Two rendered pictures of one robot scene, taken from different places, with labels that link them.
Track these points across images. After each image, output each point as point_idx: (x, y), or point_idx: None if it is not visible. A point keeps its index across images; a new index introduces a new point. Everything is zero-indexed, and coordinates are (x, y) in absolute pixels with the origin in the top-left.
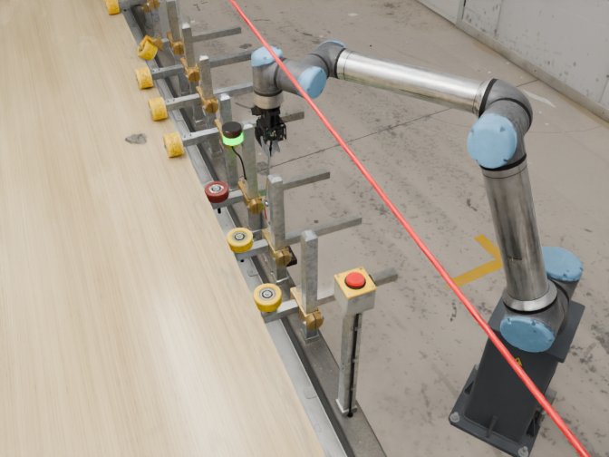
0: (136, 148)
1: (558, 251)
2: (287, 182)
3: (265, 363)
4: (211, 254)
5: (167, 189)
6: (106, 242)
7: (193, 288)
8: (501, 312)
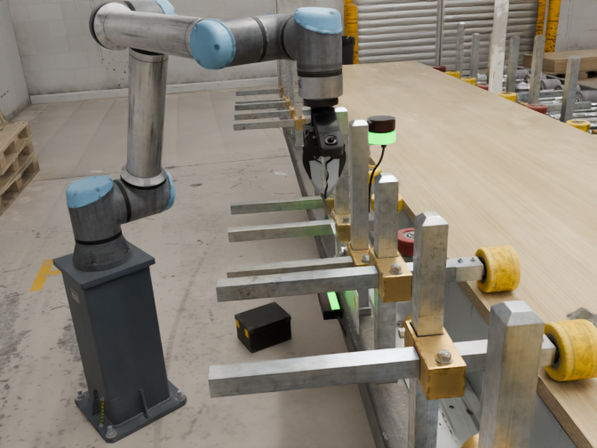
0: (585, 307)
1: (78, 188)
2: (300, 260)
3: (378, 150)
4: (420, 191)
5: (492, 244)
6: (555, 205)
7: (438, 176)
8: (130, 263)
